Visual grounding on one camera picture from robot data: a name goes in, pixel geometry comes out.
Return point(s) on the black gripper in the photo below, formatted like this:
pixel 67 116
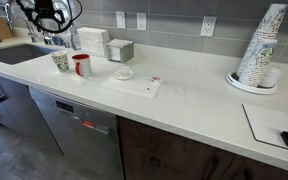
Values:
pixel 44 6

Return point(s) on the patterned paper coffee cup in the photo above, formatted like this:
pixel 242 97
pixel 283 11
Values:
pixel 61 61

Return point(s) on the small white espresso cup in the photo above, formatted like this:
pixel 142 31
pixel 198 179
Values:
pixel 124 70

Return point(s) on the short patterned paper cup stack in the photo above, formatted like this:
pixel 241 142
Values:
pixel 257 63

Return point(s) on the tall patterned paper cup stack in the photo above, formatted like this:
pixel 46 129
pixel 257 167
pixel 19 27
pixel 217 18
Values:
pixel 270 23

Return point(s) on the white cup lid stack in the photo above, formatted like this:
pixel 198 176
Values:
pixel 272 78

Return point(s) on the tall chrome kitchen faucet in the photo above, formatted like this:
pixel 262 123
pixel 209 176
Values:
pixel 45 36

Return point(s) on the small chrome tap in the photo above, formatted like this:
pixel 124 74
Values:
pixel 31 33

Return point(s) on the blue sponge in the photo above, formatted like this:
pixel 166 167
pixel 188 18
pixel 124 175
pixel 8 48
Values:
pixel 58 41

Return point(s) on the clear plastic water bottle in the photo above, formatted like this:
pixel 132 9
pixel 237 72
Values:
pixel 74 40

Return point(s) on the wooden cutting board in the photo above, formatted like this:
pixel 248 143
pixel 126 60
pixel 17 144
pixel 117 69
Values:
pixel 3 29

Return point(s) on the dark undermount sink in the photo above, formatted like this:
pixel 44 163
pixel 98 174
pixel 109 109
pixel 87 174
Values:
pixel 14 53

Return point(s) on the red and white mug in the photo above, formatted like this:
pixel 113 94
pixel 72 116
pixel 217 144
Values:
pixel 84 66

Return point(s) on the grey napkin holder box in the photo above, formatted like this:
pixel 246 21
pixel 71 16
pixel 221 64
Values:
pixel 124 51

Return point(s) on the small white saucer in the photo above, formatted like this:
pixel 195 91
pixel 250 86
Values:
pixel 124 77

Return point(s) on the dark grey drawer cabinet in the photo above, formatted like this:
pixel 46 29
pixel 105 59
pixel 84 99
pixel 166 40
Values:
pixel 17 110

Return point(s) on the white rectangular tray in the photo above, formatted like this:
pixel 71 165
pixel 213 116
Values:
pixel 130 86

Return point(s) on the small red white packet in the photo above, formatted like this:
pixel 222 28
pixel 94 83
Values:
pixel 156 79

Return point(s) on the stainless steel dishwasher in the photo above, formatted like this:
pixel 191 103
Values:
pixel 77 140

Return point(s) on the dark wood cabinet door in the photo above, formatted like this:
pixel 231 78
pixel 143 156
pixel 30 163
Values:
pixel 270 171
pixel 164 156

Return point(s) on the white round tray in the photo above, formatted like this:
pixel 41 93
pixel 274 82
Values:
pixel 237 83

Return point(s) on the white black-edged mat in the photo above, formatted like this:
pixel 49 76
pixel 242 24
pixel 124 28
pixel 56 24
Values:
pixel 264 123

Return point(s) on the white light switch plate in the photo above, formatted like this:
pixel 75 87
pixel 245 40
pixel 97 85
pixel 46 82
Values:
pixel 120 20

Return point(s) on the white wall outlet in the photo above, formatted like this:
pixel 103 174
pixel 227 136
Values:
pixel 141 21
pixel 208 26

